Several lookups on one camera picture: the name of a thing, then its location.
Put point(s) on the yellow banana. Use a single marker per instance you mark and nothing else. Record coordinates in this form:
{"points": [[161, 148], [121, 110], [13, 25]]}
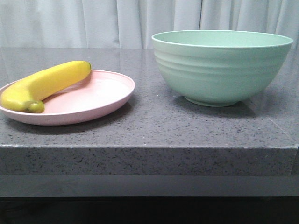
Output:
{"points": [[27, 94]]}

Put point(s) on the pink plate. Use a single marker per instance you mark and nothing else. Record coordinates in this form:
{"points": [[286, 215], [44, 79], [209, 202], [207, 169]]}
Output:
{"points": [[100, 94]]}

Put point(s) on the green bowl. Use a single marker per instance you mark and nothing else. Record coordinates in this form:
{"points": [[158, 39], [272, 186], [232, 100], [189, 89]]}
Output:
{"points": [[219, 67]]}

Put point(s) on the white curtain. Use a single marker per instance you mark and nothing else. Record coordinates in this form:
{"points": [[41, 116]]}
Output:
{"points": [[130, 24]]}

